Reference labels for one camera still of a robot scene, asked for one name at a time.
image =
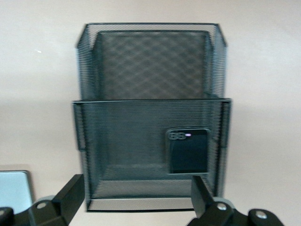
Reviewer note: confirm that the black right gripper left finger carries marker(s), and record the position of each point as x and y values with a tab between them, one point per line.
70	193

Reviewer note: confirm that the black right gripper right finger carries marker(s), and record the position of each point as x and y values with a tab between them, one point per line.
202	195

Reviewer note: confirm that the silver closed laptop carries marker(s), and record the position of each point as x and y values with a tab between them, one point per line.
14	188

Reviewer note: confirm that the black flip phone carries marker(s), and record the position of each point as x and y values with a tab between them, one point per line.
190	155

